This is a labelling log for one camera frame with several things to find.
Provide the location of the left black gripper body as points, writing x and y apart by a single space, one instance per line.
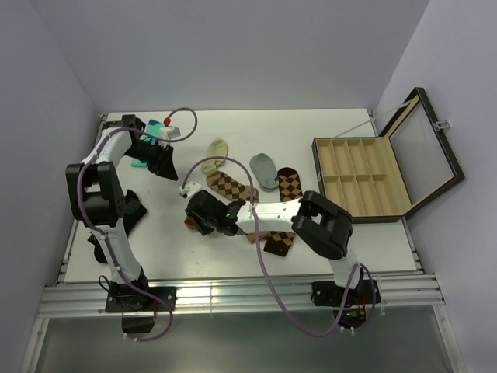
147 153

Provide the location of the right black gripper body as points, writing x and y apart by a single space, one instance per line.
206 225

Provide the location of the orange green argyle sock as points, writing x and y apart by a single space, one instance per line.
190 224

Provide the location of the brown tan argyle sock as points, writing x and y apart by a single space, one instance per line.
230 188

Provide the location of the black compartment storage box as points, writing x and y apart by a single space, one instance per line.
391 176

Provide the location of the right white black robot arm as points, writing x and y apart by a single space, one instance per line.
324 226

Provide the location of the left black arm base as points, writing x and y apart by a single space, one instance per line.
139 312

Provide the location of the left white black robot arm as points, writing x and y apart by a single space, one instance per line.
96 196

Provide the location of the teal patterned sock pair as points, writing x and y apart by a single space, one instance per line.
152 130

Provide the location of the cream ankle sock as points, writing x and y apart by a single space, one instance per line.
217 150

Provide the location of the grey ankle sock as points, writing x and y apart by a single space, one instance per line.
265 172

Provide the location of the dark brown argyle sock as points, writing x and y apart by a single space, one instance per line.
279 243

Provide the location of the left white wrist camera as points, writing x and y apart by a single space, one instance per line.
169 132

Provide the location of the metal wall latch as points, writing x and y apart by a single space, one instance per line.
441 125

